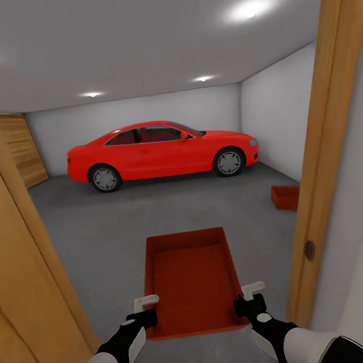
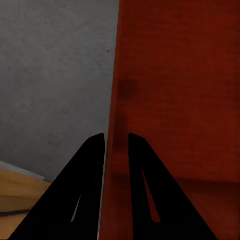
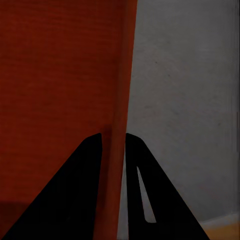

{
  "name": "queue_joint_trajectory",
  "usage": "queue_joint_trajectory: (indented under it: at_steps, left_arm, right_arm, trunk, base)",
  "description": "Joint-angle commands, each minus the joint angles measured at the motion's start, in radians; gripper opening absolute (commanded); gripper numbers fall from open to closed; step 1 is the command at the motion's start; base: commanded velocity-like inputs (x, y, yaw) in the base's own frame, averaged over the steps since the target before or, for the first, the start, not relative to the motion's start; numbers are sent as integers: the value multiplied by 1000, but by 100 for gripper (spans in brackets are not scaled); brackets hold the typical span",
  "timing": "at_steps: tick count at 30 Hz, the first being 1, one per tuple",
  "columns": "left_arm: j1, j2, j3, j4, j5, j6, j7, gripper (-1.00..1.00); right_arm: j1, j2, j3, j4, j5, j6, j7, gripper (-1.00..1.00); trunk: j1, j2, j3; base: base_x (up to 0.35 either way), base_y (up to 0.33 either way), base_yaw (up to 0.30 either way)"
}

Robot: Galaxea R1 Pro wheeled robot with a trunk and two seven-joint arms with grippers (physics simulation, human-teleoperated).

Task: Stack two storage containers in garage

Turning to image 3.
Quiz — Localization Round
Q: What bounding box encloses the storage box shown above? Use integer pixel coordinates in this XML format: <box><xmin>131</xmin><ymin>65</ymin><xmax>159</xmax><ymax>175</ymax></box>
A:
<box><xmin>0</xmin><ymin>0</ymin><xmax>138</xmax><ymax>240</ymax></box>

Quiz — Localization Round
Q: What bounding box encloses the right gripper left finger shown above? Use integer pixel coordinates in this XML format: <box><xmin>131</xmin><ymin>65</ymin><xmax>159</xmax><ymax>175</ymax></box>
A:
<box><xmin>1</xmin><ymin>133</ymin><xmax>103</xmax><ymax>240</ymax></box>

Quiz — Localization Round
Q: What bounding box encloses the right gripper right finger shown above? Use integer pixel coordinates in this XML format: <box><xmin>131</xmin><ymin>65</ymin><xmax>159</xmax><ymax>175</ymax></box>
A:
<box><xmin>124</xmin><ymin>133</ymin><xmax>209</xmax><ymax>240</ymax></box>

